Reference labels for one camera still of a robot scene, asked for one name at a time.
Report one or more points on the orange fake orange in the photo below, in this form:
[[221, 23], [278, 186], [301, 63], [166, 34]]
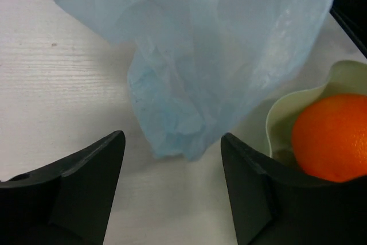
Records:
[[329, 138]]

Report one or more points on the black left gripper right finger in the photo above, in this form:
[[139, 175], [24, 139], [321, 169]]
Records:
[[274, 204]]

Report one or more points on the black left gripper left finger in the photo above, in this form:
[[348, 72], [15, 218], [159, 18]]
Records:
[[68, 201]]

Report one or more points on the light blue plastic bag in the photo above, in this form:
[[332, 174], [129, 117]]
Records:
[[201, 66]]

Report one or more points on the green flower-shaped glass bowl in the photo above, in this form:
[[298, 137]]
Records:
[[345, 77]]

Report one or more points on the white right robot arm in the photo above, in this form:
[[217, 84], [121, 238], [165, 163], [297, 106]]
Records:
[[351, 16]]

